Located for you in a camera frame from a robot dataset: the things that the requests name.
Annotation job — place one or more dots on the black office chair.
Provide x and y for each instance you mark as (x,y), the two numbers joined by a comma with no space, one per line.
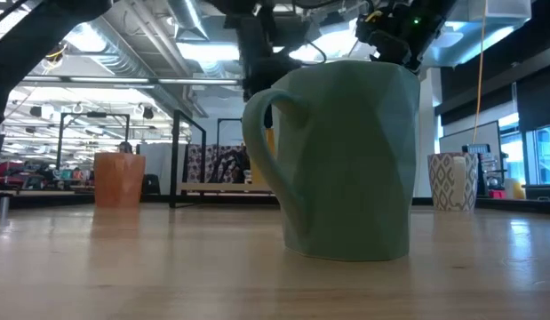
(151,184)

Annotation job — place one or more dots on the floral patterned cloth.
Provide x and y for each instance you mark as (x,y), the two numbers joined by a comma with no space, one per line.
(194,164)

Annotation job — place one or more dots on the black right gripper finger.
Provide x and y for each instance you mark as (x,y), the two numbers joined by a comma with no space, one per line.
(392,49)

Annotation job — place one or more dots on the black bin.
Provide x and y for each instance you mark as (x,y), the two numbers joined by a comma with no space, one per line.
(541,192)

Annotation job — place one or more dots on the long ceiling light fixture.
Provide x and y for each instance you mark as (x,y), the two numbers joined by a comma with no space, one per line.
(123,80)

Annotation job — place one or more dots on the small black metal frame stand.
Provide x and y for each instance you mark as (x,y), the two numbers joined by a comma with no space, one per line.
(218,133)

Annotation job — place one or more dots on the black perforated crate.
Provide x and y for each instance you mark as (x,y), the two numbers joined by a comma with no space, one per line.
(481,178)

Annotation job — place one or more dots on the silver metal post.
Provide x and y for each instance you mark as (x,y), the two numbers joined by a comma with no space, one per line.
(4,208)

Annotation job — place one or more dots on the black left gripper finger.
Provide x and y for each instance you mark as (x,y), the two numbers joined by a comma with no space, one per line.
(287,69)
(257,75)

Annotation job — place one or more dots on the green faceted ceramic mug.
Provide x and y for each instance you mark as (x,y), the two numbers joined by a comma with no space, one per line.
(345,169)

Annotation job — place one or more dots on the grey diamond patterned mug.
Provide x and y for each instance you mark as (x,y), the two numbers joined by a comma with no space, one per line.
(441,182)

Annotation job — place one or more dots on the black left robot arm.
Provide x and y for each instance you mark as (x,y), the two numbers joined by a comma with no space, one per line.
(30,40)

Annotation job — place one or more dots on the person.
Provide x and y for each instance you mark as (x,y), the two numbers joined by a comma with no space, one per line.
(125,147)

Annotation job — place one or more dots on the black metal wood shelf rack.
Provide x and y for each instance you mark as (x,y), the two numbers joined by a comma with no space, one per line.
(173,155)

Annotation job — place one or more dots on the white partition panel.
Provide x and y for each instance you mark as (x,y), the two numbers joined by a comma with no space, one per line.
(161,164)

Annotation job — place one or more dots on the small red box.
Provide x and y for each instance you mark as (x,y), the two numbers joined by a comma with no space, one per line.
(496,194)

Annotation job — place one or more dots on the orange faceted ceramic mug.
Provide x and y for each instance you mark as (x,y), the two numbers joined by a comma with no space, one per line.
(119,180)

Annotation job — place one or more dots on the large black metal frame stand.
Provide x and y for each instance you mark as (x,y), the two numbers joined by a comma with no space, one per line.
(60,142)

